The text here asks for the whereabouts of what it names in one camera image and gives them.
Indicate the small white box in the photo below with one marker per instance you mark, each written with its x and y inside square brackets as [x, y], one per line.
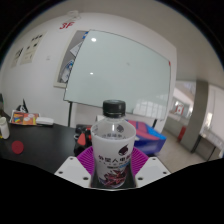
[45, 121]

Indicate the large white wall poster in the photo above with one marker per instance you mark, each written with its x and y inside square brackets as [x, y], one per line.
[32, 48]

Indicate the grey pinboard with papers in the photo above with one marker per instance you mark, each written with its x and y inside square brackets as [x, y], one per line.
[65, 70]

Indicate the small black flag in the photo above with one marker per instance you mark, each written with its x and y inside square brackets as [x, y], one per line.
[22, 107]

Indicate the red wall floor sign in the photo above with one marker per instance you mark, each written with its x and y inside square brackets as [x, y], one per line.
[66, 25]

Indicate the white-labelled drink bottle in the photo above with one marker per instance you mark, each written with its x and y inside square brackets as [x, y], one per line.
[112, 148]

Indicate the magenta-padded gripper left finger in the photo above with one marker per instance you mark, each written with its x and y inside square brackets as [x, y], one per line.
[73, 168]

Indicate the flat round red coaster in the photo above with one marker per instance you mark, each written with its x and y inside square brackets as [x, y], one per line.
[17, 147]

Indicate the flat colourful printed box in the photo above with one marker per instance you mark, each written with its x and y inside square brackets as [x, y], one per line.
[24, 118]

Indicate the black and red tool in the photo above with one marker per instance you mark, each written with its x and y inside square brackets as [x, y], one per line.
[81, 136]

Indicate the large whiteboard on stand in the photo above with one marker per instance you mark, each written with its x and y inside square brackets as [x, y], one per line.
[120, 73]

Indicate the small white wall poster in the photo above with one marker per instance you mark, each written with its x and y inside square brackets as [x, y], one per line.
[17, 57]

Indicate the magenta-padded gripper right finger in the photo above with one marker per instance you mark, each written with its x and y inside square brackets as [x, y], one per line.
[151, 169]

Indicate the blue cardboard box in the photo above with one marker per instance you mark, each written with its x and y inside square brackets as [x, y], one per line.
[150, 136]

